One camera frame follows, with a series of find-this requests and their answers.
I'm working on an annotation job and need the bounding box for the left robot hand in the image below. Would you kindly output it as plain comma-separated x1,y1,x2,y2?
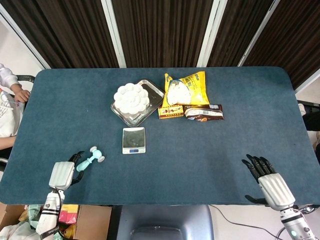
48,150,85,192

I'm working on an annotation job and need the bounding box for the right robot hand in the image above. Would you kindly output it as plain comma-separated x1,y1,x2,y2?
241,153,296,211

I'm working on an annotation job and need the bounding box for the light blue toy hammer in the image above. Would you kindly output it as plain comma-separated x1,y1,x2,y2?
75,146,106,173

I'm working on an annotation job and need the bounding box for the small digital scale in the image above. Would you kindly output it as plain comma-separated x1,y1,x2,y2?
121,126,147,155

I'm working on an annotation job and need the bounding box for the cardboard box with items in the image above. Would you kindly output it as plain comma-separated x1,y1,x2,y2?
0,202,113,240

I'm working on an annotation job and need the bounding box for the blue table mat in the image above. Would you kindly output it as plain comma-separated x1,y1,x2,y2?
0,66,320,207

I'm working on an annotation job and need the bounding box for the person in white clothes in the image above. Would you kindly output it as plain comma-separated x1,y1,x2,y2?
0,63,31,151

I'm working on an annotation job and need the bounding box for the black chair armrest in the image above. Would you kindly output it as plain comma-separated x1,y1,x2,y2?
15,74,36,83

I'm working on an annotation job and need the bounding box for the brown chocolate snack wrapper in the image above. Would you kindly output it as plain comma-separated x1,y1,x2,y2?
182,104,225,123

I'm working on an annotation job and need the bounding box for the white flower-shaped palette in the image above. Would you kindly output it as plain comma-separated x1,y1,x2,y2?
113,83,151,116

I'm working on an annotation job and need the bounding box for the grey chair seat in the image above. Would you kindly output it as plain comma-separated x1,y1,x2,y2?
116,204,215,240

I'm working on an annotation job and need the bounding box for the square metal tray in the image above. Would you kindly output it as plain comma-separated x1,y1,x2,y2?
110,79,165,127

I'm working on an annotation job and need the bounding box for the small yellow snack packet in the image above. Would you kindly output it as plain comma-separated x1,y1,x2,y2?
157,104,185,120

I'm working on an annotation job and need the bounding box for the yellow snack bag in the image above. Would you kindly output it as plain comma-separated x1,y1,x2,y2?
162,70,210,108

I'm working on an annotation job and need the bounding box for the black cable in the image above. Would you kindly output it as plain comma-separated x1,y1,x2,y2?
209,204,291,240

